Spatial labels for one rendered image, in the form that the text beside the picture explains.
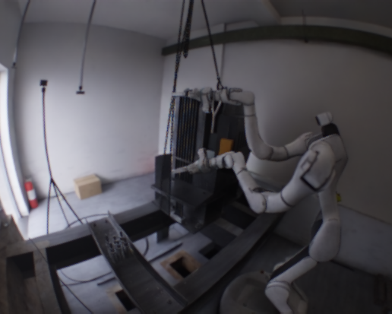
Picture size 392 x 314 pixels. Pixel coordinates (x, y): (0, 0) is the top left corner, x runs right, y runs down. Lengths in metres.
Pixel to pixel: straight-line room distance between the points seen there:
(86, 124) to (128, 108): 0.85
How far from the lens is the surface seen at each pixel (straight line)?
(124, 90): 3.29
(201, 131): 1.26
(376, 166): 2.25
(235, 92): 0.87
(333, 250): 0.90
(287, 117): 2.20
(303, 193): 0.58
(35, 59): 3.15
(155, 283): 1.01
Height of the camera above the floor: 1.54
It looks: 18 degrees down
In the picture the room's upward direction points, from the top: 5 degrees clockwise
